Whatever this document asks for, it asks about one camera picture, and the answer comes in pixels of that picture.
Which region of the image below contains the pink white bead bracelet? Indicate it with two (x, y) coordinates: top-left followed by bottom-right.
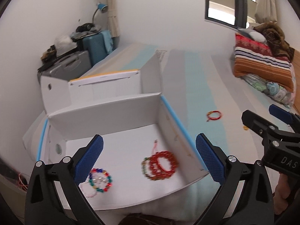
(78, 180), (99, 199)

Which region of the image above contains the multicolour bead bracelet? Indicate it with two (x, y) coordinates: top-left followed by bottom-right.
(87, 167), (113, 193)

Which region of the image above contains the red bead bracelet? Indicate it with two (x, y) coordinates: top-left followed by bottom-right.
(148, 150), (179, 181)

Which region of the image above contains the brown wooden bead bracelet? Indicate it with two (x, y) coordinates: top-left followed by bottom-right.
(141, 157), (160, 181)

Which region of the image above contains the person's right hand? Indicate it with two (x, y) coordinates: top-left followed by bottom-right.
(273, 173), (291, 215)

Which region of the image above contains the floral quilt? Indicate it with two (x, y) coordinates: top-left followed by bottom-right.
(242, 63), (296, 109)

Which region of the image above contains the wooden headboard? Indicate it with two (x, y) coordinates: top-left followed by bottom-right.
(292, 50), (300, 114)

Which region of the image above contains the striped red orange pillow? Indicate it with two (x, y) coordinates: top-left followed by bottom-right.
(233, 33), (294, 92)

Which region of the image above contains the striped bed sheet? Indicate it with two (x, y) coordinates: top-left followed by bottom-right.
(23, 42), (300, 223)

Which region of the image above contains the brown fuzzy blanket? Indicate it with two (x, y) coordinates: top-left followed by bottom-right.
(253, 22), (295, 62)

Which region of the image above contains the grey pillow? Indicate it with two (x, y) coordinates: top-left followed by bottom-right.
(238, 28), (267, 44)

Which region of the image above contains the white blue cardboard box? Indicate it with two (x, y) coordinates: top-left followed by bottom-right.
(23, 55), (208, 211)

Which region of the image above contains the beige curtain right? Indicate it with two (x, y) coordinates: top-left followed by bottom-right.
(255, 0), (278, 24)

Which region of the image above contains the beige curtain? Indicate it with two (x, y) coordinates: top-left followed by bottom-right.
(255, 0), (278, 24)
(106, 0), (120, 38)

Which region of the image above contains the dark framed window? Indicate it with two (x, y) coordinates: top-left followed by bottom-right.
(205, 0), (258, 29)

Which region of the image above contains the grey suitcase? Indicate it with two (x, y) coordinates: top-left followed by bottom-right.
(37, 51), (92, 83)

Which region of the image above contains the white plastic bag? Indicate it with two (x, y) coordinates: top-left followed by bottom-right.
(54, 35), (77, 57)

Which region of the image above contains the teal suitcase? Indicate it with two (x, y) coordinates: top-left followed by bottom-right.
(82, 30), (114, 67)

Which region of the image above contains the dark clothes pile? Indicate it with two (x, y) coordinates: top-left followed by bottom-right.
(70, 23), (102, 41)

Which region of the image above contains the blue desk lamp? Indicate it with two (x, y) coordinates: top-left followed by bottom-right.
(92, 3), (108, 23)

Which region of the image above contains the beige curtain left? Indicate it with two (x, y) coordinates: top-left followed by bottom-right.
(106, 0), (120, 38)

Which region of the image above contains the red cord bracelet left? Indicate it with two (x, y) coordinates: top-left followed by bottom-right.
(206, 110), (223, 122)

